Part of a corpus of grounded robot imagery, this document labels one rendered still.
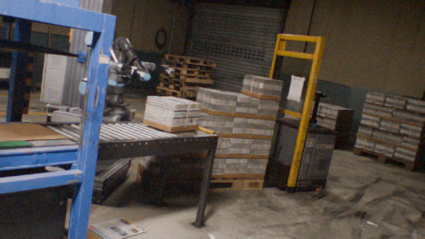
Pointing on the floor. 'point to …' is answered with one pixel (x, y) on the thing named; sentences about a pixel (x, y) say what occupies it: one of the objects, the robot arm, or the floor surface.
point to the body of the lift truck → (327, 142)
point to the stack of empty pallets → (181, 74)
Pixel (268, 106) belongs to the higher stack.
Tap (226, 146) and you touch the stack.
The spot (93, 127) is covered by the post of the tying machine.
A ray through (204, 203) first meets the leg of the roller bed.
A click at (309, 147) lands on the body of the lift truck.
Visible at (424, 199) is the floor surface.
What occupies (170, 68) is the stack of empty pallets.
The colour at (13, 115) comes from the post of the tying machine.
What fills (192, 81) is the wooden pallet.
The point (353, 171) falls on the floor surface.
